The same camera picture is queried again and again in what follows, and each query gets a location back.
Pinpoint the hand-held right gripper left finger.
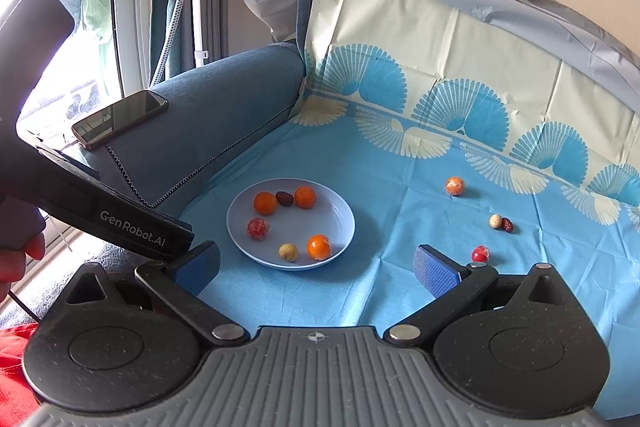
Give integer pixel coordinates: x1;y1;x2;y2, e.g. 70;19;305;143
59;242;251;347

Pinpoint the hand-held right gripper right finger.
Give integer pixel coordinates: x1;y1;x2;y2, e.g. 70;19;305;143
382;244;572;347

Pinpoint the red netted fruit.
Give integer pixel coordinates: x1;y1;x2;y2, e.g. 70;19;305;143
246;217;271;241

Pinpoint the light blue plate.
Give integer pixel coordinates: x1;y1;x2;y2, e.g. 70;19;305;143
226;178;356;271

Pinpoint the person's left hand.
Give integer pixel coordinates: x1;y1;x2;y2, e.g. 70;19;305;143
0;238;47;284

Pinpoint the black smartphone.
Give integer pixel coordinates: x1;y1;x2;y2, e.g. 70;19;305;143
71;90;170;150

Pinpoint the blue cream printed cloth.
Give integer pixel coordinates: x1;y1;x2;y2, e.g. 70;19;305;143
177;0;640;358

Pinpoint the red clothing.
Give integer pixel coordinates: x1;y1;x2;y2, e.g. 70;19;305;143
0;322;48;414

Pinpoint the black cable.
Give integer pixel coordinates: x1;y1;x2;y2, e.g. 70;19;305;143
6;289;43;323

